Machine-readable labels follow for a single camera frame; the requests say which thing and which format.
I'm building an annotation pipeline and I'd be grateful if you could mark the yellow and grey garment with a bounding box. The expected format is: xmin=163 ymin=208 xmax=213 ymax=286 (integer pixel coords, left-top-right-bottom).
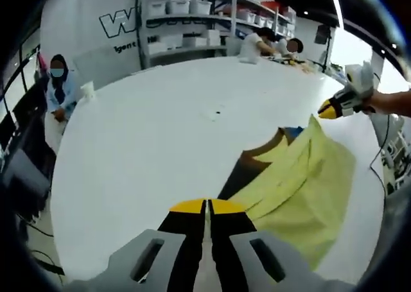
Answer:
xmin=217 ymin=114 xmax=357 ymax=272

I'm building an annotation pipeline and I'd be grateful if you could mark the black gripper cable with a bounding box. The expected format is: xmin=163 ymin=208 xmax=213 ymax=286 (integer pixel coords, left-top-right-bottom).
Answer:
xmin=369 ymin=112 xmax=391 ymax=185

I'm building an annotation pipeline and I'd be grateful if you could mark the grey metal shelf rack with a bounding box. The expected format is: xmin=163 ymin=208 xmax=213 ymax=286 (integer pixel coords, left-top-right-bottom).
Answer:
xmin=136 ymin=0 xmax=298 ymax=69

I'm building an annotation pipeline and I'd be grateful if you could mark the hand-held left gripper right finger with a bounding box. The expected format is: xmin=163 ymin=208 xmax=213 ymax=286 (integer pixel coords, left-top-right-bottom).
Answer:
xmin=207 ymin=198 xmax=357 ymax=292

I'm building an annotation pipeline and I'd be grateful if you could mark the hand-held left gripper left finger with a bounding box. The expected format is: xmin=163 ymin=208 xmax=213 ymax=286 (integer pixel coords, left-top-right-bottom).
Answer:
xmin=62 ymin=197 xmax=208 ymax=292

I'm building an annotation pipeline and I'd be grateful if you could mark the pink hanging garment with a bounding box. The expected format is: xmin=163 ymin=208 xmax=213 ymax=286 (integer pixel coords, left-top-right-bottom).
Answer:
xmin=34 ymin=52 xmax=46 ymax=81

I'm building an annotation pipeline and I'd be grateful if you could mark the blue template mat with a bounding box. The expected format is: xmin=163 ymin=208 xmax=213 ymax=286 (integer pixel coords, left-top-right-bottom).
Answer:
xmin=282 ymin=126 xmax=304 ymax=145

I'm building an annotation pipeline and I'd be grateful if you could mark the black tripod stand with screen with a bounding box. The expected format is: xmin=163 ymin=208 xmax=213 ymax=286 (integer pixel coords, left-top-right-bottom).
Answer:
xmin=313 ymin=22 xmax=335 ymax=72

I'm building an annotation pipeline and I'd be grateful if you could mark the row of white storage boxes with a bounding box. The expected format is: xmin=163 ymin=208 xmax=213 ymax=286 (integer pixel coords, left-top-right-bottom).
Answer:
xmin=146 ymin=0 xmax=296 ymax=54

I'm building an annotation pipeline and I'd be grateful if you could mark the person's right hand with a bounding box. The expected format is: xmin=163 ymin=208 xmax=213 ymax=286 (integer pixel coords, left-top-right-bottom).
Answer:
xmin=361 ymin=91 xmax=386 ymax=116

